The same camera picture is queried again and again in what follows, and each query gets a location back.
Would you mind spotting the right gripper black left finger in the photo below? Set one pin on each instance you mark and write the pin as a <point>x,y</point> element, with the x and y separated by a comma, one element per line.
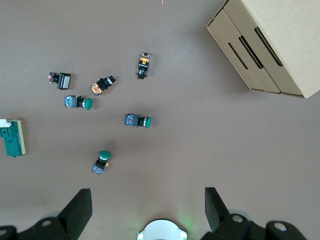
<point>75,215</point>

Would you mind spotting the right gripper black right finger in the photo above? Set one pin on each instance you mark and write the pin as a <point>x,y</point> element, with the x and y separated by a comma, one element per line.
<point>217,215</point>

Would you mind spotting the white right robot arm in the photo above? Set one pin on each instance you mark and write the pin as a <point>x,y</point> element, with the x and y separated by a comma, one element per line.
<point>162,231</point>

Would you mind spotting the green mushroom push button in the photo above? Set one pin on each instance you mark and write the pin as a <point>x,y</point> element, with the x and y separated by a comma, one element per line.
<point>104,155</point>
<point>87,103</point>
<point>147,122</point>

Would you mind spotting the brown paper table cover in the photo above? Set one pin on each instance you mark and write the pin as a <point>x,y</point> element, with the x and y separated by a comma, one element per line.
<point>175,150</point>

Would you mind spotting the black square push button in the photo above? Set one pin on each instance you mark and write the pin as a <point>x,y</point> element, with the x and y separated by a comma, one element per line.
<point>63,81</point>

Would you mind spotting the brown cardboard bin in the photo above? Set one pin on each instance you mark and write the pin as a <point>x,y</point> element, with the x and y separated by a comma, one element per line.
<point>251,80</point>
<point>267,80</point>
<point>287,25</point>

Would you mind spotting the black knob selector switch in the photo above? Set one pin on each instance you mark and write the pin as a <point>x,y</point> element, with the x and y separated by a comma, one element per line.
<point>101,86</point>

